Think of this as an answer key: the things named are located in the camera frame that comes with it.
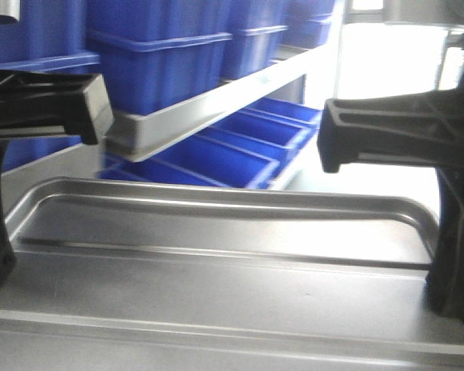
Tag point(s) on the blue bin lower rack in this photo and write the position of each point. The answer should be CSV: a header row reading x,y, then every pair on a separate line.
x,y
248,149

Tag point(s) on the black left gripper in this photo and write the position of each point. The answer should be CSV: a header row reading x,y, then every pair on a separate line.
x,y
50,104

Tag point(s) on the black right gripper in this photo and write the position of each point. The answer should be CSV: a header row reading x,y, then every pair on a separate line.
x,y
425,129

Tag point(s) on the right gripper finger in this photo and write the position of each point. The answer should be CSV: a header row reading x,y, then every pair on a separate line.
x,y
445,280

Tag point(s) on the steel rack beam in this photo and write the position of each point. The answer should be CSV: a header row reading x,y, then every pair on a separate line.
x,y
136,138

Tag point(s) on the silver ribbed metal tray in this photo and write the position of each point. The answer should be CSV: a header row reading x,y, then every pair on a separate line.
x,y
132,276

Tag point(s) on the blue bin on rack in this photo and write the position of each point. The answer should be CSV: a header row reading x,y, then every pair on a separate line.
x,y
154,54

